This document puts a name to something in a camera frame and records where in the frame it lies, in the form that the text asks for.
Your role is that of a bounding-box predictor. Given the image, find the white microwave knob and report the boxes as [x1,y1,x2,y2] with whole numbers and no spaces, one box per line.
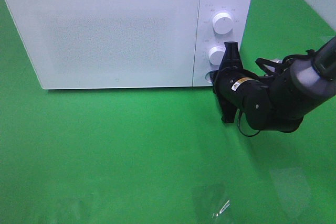
[212,12,234,35]
[208,46,226,66]

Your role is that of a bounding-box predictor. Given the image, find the white microwave door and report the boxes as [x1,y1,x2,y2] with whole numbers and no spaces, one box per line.
[5,0,198,89]

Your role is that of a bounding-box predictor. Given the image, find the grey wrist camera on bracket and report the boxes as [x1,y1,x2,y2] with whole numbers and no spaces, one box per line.
[271,59,282,64]

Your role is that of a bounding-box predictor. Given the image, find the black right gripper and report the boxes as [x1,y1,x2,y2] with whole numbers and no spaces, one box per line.
[212,41,260,124]

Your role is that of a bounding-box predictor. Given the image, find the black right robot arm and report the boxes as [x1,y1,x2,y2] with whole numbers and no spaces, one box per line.
[209,38,335,133]

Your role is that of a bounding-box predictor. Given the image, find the round door release button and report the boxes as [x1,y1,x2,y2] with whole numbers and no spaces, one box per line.
[205,71,214,83]

